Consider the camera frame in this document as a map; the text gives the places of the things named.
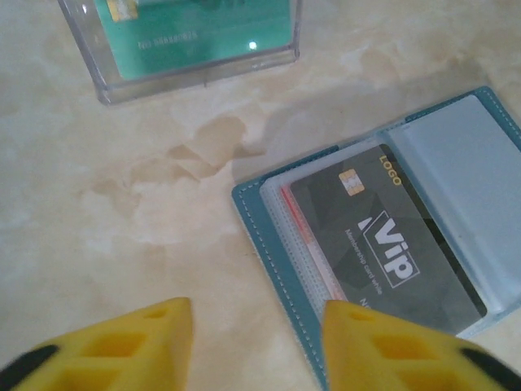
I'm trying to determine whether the red and white card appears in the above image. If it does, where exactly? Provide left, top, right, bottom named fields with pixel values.
left=279, top=183, right=349, bottom=302

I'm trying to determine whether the clear acrylic card stand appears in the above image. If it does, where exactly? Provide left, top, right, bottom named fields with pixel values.
left=56, top=0, right=304, bottom=107

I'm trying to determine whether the green AION chip card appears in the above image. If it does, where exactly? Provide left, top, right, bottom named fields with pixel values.
left=95, top=0, right=295, bottom=81

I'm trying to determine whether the black VIP membership card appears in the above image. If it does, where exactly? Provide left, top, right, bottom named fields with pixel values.
left=288, top=143, right=488, bottom=337

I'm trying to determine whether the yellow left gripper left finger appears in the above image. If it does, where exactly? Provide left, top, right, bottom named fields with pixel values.
left=0, top=297, right=193, bottom=391

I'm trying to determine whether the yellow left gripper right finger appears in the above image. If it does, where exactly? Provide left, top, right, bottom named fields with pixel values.
left=322, top=300, right=521, bottom=391

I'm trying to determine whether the blue leather card holder wallet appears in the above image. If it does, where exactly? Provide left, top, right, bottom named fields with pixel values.
left=230, top=85, right=521, bottom=391

